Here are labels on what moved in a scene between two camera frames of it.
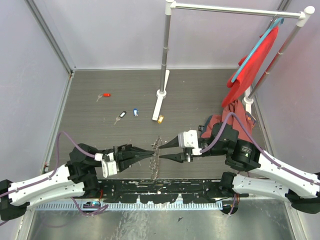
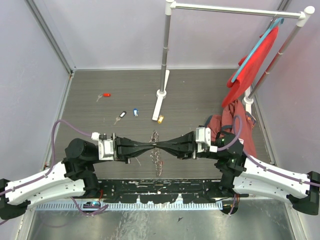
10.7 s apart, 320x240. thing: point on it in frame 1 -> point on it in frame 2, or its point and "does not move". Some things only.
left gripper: (128, 150) -> (127, 148)
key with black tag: (121, 116) does not move
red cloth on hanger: (245, 79) does not move
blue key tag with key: (135, 112) does not move
